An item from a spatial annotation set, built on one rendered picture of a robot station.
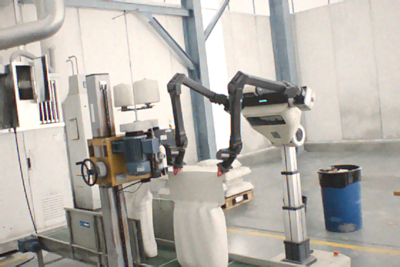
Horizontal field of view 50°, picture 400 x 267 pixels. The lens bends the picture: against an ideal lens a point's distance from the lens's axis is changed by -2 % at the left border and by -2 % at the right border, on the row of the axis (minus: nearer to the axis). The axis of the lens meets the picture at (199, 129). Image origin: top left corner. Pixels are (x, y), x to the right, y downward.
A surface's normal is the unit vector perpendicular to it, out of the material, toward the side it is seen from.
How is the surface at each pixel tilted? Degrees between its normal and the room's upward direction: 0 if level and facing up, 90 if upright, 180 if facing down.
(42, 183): 92
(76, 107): 90
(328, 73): 90
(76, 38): 90
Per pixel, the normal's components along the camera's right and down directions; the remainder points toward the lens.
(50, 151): 0.72, -0.04
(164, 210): -0.69, 0.11
